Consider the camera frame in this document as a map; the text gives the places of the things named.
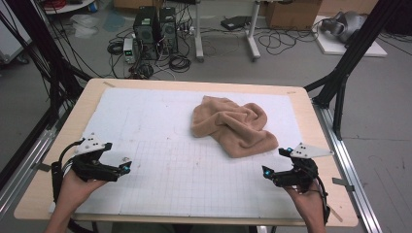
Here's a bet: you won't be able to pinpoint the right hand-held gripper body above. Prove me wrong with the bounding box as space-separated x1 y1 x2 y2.
273 142 334 195

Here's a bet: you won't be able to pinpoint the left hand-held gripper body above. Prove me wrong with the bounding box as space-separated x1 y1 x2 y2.
71 132 120 183

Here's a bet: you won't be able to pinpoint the tan towel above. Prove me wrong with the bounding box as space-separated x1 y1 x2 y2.
190 95 280 159

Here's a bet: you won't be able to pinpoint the person's right hand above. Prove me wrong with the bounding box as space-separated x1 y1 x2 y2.
285 185 326 223

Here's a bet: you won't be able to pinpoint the person's left hand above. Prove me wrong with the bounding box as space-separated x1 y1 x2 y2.
57 170 109 212

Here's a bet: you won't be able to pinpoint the grey tape piece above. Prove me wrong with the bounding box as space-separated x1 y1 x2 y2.
331 177 356 192

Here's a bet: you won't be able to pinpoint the black tape piece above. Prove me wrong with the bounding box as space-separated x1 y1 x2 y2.
31 162 53 173

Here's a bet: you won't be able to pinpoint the long beige tape strip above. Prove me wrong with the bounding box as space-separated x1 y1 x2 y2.
326 203 344 223

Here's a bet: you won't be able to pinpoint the white grid mat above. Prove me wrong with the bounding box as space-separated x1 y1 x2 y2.
48 86 326 220

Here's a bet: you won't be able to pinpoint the grey bench power supply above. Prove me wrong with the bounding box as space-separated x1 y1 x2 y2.
122 37 137 64

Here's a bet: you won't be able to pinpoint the white floor board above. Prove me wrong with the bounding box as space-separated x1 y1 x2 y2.
312 15 389 58

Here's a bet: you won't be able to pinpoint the large black computer tower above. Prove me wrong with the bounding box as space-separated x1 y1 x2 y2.
132 6 160 61

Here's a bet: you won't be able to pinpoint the clear plastic sheet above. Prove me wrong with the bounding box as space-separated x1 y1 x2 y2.
69 14 100 39

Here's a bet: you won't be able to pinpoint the slim black computer tower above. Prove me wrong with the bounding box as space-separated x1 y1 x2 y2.
158 7 180 54

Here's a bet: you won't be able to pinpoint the large cardboard box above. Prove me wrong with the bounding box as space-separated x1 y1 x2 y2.
264 0 324 31

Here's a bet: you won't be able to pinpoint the black flat device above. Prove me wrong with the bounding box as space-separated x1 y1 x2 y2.
220 15 253 32

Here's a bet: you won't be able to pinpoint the white power strip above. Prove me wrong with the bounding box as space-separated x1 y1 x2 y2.
178 24 196 37

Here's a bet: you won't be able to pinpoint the grey rounded machine housing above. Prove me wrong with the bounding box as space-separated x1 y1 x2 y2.
320 11 369 45

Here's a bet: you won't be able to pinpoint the round white table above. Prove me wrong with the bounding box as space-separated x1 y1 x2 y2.
43 0 95 16

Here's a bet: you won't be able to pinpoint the flat cardboard box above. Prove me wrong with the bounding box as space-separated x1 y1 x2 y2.
113 0 163 11

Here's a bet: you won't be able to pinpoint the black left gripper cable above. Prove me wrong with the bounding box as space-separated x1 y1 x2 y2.
51 139 86 204

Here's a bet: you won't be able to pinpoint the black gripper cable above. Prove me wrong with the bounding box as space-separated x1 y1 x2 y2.
51 139 86 204
310 176 331 226

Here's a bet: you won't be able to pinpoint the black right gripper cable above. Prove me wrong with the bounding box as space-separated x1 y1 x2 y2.
310 176 331 226

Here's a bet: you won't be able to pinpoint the aluminium rail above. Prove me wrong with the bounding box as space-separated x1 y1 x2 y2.
0 106 67 221
311 99 384 233

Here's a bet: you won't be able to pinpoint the tangled black cables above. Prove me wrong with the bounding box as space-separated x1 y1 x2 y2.
128 61 155 81

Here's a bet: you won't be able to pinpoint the coiled black cable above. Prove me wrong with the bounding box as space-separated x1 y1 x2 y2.
168 53 192 74
106 40 125 56

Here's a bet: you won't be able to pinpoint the loose black floor cable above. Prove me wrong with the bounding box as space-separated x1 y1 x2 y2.
257 26 321 56

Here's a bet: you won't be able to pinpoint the black metal frame stand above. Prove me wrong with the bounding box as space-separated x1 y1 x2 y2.
303 0 408 141
0 0 93 131

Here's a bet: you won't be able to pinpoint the white table frame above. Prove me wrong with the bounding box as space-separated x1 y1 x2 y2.
193 0 262 63

